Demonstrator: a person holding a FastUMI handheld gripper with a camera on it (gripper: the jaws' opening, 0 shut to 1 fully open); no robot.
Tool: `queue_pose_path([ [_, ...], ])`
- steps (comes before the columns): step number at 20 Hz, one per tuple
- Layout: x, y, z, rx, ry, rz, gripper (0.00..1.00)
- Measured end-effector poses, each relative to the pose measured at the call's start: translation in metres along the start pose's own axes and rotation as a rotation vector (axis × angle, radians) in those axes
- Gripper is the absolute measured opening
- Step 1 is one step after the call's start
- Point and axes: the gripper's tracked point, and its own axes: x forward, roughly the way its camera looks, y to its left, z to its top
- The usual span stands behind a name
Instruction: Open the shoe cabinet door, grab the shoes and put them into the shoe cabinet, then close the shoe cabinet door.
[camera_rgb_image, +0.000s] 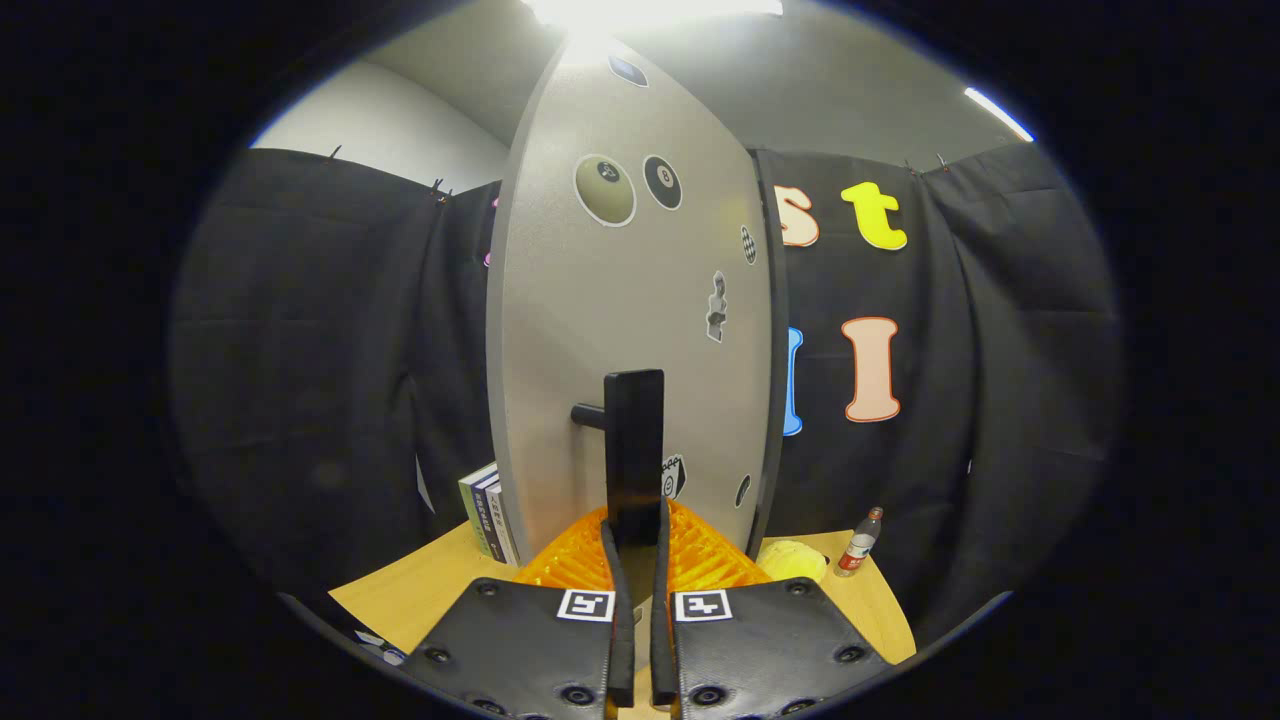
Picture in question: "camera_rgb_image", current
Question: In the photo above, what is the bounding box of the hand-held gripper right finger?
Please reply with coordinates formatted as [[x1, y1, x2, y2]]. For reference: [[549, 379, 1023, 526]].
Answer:
[[650, 500, 891, 720]]

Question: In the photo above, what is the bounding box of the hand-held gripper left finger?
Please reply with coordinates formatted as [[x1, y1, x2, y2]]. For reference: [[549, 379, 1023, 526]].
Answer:
[[400, 505, 638, 720]]

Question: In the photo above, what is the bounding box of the dark grey shoe cabinet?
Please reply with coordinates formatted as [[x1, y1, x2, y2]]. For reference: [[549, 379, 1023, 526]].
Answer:
[[748, 148, 793, 559]]

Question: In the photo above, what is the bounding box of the yellow corn cob toy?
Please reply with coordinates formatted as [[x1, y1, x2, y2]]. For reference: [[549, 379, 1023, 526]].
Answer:
[[755, 540, 829, 584]]

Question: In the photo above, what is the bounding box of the white portrait cover book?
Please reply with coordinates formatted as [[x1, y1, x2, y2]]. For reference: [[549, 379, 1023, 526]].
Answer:
[[486, 482, 521, 567]]

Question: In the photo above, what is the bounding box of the dark blue spine book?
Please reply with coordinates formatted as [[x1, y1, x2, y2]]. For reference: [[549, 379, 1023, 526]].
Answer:
[[474, 472, 509, 563]]

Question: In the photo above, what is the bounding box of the small plastic drink bottle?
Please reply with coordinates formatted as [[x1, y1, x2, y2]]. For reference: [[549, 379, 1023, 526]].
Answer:
[[835, 507, 884, 578]]

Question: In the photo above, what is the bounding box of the black backdrop cloth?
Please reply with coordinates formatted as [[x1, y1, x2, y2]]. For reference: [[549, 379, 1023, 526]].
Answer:
[[170, 140, 1121, 646]]

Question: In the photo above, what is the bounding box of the narrow ceiling strip light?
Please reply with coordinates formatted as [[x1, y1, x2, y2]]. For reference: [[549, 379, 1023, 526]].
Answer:
[[964, 86, 1036, 143]]

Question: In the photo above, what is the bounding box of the large ceiling light panel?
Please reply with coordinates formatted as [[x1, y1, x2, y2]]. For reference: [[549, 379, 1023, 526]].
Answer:
[[525, 0, 786, 33]]

